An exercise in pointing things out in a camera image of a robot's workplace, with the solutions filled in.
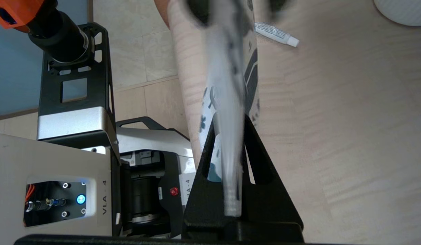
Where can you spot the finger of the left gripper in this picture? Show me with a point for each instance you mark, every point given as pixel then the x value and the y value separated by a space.
pixel 280 4
pixel 199 10

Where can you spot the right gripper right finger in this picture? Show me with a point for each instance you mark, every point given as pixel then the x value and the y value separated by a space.
pixel 275 207

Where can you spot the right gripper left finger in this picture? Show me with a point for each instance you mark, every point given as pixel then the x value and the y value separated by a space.
pixel 197 211

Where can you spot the white floral zipper pouch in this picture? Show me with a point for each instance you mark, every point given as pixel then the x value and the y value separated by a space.
pixel 231 136

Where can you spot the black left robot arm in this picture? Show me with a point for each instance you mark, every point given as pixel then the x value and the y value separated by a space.
pixel 61 37

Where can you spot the white robot base chassis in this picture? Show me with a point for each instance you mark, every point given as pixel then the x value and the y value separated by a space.
pixel 13 160

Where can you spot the red emergency stop button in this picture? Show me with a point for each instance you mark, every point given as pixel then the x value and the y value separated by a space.
pixel 174 191

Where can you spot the brown upholstered chair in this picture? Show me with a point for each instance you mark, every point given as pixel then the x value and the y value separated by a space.
pixel 161 12

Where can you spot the blue lit power button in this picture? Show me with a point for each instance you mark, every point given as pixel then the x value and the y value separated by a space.
pixel 81 199

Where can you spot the white ribbed ceramic mug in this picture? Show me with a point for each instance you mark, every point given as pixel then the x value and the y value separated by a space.
pixel 401 10

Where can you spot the blue fabric furniture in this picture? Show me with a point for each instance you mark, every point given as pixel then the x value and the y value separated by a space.
pixel 13 68

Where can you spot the black silver robot torso frame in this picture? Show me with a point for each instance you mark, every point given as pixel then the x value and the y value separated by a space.
pixel 78 122

